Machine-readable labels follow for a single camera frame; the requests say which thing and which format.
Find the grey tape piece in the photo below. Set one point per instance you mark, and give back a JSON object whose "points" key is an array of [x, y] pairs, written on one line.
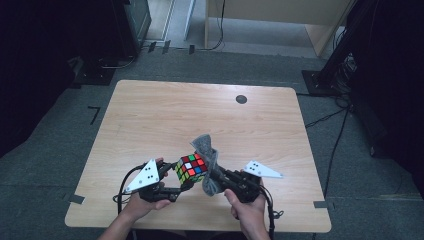
{"points": [[76, 199], [321, 204]]}

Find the grey fluffy cloth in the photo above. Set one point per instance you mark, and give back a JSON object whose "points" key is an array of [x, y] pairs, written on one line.
{"points": [[208, 153]]}

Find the multicoloured puzzle cube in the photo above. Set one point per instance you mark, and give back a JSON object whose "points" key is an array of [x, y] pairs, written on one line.
{"points": [[190, 169]]}

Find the black cabinet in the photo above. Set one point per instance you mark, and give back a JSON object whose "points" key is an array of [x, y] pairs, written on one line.
{"points": [[133, 26]]}

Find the black stand base plate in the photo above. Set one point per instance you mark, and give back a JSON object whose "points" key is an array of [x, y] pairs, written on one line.
{"points": [[95, 76]]}

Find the black floor tape strip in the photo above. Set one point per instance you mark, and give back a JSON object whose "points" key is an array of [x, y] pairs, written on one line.
{"points": [[166, 47], [191, 49], [152, 46]]}

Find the dark curtain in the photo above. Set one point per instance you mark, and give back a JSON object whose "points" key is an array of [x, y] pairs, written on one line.
{"points": [[40, 66], [393, 83]]}

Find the person's left hand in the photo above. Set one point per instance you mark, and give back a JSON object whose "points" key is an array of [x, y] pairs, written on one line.
{"points": [[143, 208]]}

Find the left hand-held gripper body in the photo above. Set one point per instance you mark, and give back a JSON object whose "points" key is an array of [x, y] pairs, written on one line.
{"points": [[145, 176]]}

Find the dark round table grommet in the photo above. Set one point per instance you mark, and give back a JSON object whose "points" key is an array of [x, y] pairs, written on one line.
{"points": [[241, 99]]}

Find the black metal stand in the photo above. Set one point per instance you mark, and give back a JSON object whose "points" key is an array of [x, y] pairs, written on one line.
{"points": [[336, 53]]}

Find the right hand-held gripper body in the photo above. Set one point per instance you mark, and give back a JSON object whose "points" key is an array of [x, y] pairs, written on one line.
{"points": [[248, 188]]}

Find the person's dark clothing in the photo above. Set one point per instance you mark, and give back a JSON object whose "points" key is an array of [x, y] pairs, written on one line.
{"points": [[193, 236]]}

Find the person's right hand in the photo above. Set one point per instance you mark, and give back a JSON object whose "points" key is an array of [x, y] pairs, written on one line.
{"points": [[250, 215]]}

